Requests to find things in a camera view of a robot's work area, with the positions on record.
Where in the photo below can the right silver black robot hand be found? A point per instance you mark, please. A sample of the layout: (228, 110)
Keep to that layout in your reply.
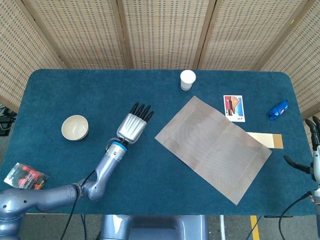
(317, 162)

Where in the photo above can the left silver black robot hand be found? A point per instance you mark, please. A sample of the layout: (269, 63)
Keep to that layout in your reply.
(131, 128)

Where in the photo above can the beige bowl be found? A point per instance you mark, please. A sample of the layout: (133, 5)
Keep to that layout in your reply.
(75, 127)

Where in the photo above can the brown woven placemat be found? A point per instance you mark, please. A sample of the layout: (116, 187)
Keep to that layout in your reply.
(212, 150)

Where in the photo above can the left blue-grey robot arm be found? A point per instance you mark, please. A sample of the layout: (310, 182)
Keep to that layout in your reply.
(105, 170)

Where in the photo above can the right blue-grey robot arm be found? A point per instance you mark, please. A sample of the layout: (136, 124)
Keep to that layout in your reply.
(318, 195)

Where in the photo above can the blue table cloth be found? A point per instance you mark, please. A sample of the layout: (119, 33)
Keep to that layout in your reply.
(125, 95)

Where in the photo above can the brown bookmark with white tassel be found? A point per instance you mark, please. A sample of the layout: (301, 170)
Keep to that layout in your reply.
(270, 140)

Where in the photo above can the blue snack packet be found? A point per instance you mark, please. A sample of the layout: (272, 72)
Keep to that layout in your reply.
(278, 110)

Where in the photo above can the white paper cup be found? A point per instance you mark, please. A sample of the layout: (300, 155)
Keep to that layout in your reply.
(187, 80)

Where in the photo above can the white-bordered photo postcard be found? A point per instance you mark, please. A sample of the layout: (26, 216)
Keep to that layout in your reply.
(235, 106)

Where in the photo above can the woven bamboo folding screen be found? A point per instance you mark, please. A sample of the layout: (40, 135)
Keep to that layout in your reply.
(162, 32)

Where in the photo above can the blue-grey robot torso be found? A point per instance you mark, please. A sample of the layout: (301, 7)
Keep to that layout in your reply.
(155, 227)

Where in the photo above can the metal table leg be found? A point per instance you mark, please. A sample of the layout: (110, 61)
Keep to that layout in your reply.
(222, 227)

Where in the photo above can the clear pack of red items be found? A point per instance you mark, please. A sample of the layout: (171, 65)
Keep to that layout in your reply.
(25, 178)

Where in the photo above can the black equipment on floor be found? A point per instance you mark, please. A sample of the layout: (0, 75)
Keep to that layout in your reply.
(5, 122)

